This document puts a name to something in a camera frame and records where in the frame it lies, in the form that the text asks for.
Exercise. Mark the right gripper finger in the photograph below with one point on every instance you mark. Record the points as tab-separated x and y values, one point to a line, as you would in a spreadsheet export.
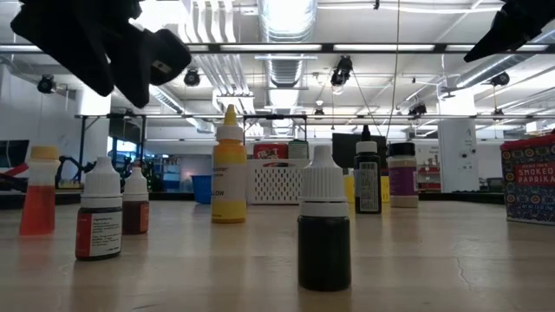
505	34

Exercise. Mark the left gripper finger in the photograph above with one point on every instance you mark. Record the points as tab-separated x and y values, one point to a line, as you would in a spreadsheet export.
73	47
134	69

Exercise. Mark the brown dropper bottle white cap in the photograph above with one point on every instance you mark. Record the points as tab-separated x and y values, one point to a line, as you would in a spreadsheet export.
136	216

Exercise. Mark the green Apple Jacks cereal box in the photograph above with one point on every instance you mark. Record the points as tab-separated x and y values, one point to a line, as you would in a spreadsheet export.
298	149

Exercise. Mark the orange dropper bottle yellow cap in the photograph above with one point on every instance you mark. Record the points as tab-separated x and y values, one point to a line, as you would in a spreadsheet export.
39	208

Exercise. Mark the dark dropper bottle red label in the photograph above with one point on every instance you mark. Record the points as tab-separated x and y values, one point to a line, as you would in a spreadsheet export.
99	234

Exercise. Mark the shelf with red items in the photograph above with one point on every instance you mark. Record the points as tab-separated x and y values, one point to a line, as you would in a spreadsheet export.
429	177

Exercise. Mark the black overhead light bar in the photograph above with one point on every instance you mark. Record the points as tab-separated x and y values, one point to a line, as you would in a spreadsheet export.
199	48

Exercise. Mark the black ceiling spotlight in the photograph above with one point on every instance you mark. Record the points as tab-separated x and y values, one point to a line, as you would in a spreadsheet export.
342	69
45	84
417	109
500	79
192	78

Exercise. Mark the blue storage shelf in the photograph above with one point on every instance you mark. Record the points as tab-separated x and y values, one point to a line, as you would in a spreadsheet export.
172	177

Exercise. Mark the black monitor with red stripe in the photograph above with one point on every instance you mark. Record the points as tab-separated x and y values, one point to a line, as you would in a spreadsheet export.
13	151

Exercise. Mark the yellow food colouring bottle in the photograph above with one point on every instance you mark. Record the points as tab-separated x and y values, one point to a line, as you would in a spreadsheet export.
229	173

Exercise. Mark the blue plastic basket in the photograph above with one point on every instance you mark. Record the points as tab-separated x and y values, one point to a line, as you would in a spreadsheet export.
201	190

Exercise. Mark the smoked paprika tin red lid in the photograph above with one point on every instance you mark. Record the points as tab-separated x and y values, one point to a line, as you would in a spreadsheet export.
529	190

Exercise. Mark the white plastic basket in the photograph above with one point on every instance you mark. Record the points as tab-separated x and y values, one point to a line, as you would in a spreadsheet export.
273	182

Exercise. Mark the spice jar black lid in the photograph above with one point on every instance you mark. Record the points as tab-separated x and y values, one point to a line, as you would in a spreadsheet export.
403	182

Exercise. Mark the black food colouring bottle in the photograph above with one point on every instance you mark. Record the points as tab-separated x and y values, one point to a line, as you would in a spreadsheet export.
367	186

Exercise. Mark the yellow plastic basket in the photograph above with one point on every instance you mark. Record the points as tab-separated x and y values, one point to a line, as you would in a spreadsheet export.
349	190

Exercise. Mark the black dropper bottle white cap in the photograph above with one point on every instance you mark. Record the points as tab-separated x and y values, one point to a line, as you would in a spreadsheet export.
324	251

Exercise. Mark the black background frame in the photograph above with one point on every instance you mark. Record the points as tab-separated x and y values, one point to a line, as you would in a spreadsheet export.
277	116

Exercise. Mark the black aluminium table frame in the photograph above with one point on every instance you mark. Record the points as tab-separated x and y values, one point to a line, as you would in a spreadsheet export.
459	197

